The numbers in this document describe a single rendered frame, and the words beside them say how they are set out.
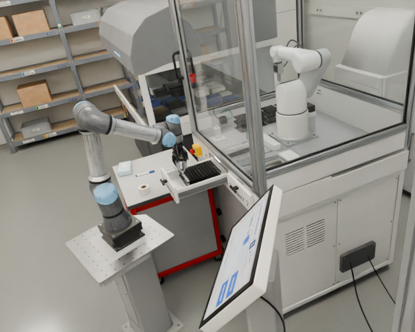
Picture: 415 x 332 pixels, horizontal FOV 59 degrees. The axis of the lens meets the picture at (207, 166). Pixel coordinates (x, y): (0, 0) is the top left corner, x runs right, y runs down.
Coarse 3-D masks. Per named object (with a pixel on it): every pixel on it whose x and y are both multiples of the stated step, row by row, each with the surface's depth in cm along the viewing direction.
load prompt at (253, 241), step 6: (264, 204) 138; (258, 210) 141; (258, 216) 136; (258, 222) 131; (258, 228) 127; (252, 234) 129; (252, 240) 125; (252, 246) 121; (252, 252) 117; (246, 258) 119
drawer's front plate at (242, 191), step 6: (228, 174) 211; (228, 180) 214; (234, 180) 204; (240, 186) 197; (234, 192) 210; (240, 192) 199; (246, 192) 191; (246, 198) 193; (252, 198) 189; (246, 204) 196; (252, 204) 191
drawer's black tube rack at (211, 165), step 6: (204, 162) 234; (210, 162) 232; (186, 168) 230; (192, 168) 229; (198, 168) 234; (204, 168) 227; (210, 168) 226; (216, 168) 225; (186, 174) 224; (192, 174) 228; (198, 174) 221; (204, 174) 220; (210, 174) 220; (216, 174) 224; (192, 180) 216; (198, 180) 220
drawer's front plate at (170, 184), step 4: (160, 168) 230; (164, 172) 224; (164, 176) 224; (168, 176) 219; (168, 180) 215; (168, 184) 219; (172, 184) 209; (172, 188) 210; (176, 188) 207; (172, 192) 214; (176, 192) 208; (176, 196) 209; (176, 200) 210
